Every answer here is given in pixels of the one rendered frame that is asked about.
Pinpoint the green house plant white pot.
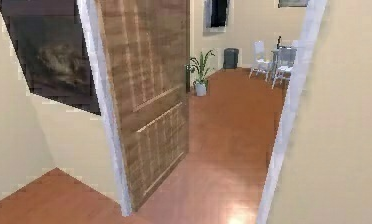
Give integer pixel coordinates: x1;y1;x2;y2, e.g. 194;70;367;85
188;49;216;98

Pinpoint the brown wooden room door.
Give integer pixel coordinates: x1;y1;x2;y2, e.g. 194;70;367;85
94;0;191;212

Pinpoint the dark grey bin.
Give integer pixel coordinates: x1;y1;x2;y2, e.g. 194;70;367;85
222;47;240;70

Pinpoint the white chair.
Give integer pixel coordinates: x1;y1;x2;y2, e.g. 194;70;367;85
248;40;273;82
271;46;298;90

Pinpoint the black door handle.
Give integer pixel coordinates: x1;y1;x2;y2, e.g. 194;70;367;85
185;63;192;94

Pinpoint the dark framed wall picture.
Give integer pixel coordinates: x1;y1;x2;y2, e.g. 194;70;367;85
0;0;102;117

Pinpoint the small framed wall picture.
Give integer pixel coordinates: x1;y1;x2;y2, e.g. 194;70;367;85
277;0;310;9

